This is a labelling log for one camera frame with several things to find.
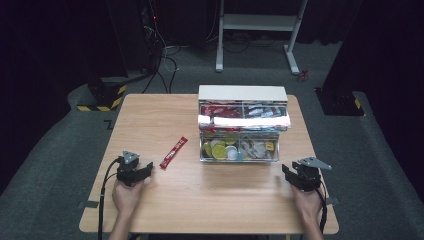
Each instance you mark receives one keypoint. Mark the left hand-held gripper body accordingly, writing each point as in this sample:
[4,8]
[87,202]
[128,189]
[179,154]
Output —
[128,168]

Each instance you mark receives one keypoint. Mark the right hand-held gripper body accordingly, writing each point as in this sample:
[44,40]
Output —
[308,175]

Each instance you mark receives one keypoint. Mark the red stick packet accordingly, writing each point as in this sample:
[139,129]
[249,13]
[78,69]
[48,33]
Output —
[173,152]

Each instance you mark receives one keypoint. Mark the white-fronted organizer drawer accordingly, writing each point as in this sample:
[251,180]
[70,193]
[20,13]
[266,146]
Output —
[245,120]

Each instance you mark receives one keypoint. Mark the white drawer organizer casing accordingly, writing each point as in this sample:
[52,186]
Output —
[242,93]

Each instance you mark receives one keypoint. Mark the person's left hand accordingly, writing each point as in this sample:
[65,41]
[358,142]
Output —
[126,198]

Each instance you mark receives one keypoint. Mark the person's right hand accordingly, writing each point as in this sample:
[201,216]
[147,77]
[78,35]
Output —
[308,203]

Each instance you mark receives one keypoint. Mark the heap of small pale packets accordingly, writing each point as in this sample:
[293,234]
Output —
[256,149]

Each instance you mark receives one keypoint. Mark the clear organizer drawer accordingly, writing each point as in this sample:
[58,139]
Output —
[240,156]

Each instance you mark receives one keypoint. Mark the pile of silver sachets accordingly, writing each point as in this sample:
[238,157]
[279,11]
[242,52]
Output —
[265,111]

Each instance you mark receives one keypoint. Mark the heap of round capsules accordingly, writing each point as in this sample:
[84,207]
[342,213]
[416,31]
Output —
[220,150]

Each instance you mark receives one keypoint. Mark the black yellow striped stand base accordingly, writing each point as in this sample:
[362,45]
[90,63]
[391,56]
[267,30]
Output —
[105,96]

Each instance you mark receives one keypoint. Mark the pile of red sachets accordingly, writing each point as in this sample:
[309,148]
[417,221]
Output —
[221,110]

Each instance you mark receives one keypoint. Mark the white metal stand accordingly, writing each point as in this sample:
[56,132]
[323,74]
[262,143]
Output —
[260,21]

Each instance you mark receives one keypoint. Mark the grey table edge bracket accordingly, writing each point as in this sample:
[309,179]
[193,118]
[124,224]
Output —
[332,201]

